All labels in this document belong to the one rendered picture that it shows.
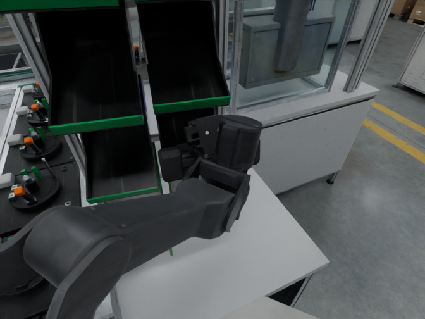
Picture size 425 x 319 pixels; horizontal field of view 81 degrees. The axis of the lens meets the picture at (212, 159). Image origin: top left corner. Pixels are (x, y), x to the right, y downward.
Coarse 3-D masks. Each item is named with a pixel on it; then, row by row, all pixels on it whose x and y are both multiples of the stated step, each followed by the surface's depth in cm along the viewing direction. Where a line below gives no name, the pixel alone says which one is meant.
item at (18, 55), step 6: (6, 54) 210; (12, 54) 211; (18, 54) 209; (0, 60) 210; (6, 60) 212; (12, 60) 214; (18, 60) 201; (0, 66) 213; (6, 66) 215; (12, 66) 216; (18, 66) 198; (24, 66) 212
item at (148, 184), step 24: (144, 96) 56; (144, 120) 56; (96, 144) 52; (120, 144) 53; (144, 144) 54; (96, 168) 50; (120, 168) 51; (144, 168) 51; (96, 192) 48; (120, 192) 49; (144, 192) 48
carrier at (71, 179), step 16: (0, 176) 81; (16, 176) 84; (32, 176) 84; (48, 176) 81; (64, 176) 84; (0, 192) 78; (32, 192) 75; (48, 192) 76; (64, 192) 78; (80, 192) 80; (0, 208) 74; (16, 208) 72; (32, 208) 72; (0, 224) 70; (16, 224) 70
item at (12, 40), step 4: (0, 32) 462; (4, 32) 462; (8, 32) 462; (12, 32) 462; (0, 36) 444; (4, 36) 444; (8, 36) 444; (12, 36) 444; (0, 40) 427; (4, 40) 427; (8, 40) 427; (12, 40) 427; (16, 40) 427; (36, 40) 430; (0, 44) 414; (4, 44) 416; (8, 44) 418; (12, 44) 420
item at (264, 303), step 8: (264, 296) 66; (248, 304) 64; (256, 304) 64; (264, 304) 64; (272, 304) 64; (280, 304) 64; (232, 312) 63; (240, 312) 63; (248, 312) 63; (256, 312) 63; (264, 312) 63; (272, 312) 63; (280, 312) 63; (288, 312) 63; (296, 312) 63
